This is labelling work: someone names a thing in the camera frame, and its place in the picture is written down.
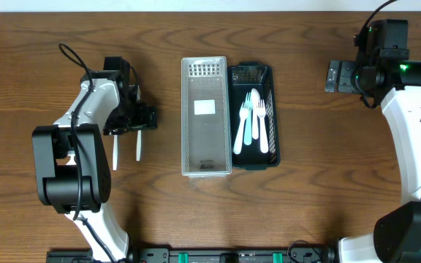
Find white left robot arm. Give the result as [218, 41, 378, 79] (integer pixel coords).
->
[32, 56, 137, 262]

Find pale pink plastic spoon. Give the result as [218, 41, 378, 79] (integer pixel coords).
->
[251, 88, 260, 140]

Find dark green perforated basket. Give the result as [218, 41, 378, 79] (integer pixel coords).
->
[227, 62, 281, 170]

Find mint green plastic fork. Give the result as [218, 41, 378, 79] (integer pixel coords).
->
[243, 92, 253, 145]

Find white plastic fork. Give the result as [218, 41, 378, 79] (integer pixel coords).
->
[257, 99, 269, 153]
[233, 102, 249, 155]

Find clear perforated plastic basket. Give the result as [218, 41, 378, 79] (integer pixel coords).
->
[181, 56, 232, 178]

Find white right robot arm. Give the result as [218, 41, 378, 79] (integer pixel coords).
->
[336, 19, 421, 262]

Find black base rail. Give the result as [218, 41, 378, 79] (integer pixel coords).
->
[45, 238, 340, 263]

